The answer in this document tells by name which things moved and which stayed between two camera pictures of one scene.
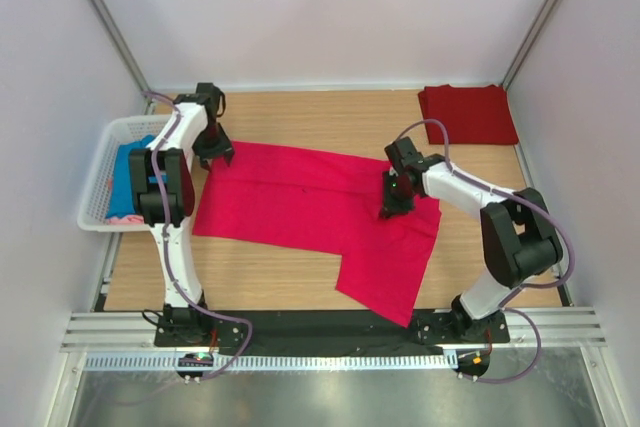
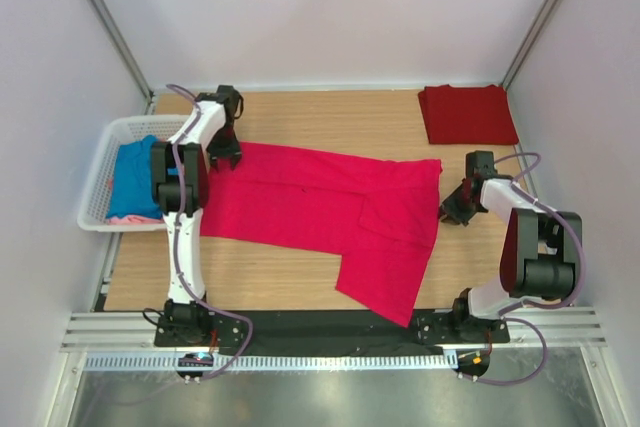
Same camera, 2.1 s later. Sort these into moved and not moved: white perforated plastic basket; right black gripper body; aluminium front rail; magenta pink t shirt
Moved: right black gripper body
Not moved: magenta pink t shirt; white perforated plastic basket; aluminium front rail
